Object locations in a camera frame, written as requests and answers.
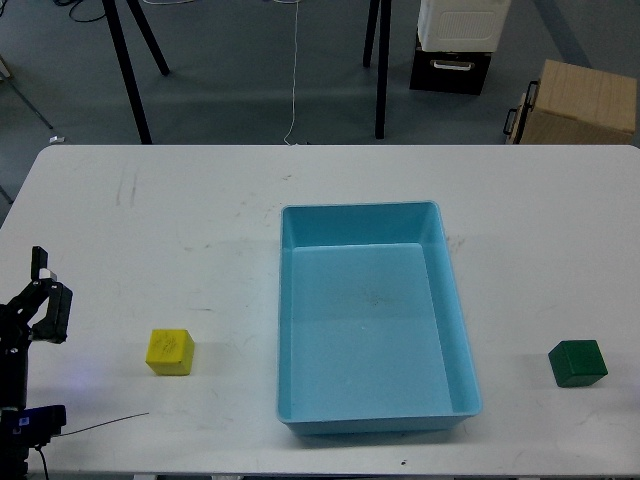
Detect yellow wooden cube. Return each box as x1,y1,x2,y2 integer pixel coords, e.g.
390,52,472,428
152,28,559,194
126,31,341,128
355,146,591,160
145,329,195,376

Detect black right table legs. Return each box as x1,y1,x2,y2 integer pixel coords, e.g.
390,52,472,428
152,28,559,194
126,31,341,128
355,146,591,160
362,0,392,140

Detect black left table legs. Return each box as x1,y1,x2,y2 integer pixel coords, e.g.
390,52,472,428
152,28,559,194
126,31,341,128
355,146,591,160
101,0,171,146

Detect white hanging cable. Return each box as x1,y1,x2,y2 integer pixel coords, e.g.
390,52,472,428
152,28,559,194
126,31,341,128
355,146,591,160
283,0,301,147

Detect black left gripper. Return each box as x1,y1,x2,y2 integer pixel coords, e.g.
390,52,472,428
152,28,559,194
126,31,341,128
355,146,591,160
1,246,73,355

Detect light blue plastic bin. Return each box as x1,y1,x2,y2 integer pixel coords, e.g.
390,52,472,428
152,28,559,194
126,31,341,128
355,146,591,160
277,201,483,435

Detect dark brown drawer box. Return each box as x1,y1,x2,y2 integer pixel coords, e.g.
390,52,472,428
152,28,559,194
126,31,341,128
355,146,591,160
409,45,492,95

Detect white plastic appliance box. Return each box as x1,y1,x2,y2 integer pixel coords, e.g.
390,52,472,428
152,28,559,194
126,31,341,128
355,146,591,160
417,0,511,53

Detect thin black wire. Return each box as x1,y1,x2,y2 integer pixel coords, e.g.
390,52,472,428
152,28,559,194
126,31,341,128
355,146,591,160
62,412,151,437

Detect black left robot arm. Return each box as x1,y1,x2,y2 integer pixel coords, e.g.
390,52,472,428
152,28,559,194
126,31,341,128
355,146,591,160
1,246,73,479

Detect green wooden cube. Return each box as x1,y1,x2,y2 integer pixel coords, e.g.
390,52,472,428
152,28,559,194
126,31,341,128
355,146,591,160
548,340,608,388

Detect black table legs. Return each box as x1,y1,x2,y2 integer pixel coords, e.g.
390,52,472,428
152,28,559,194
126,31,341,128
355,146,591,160
101,0,171,146
362,0,392,140

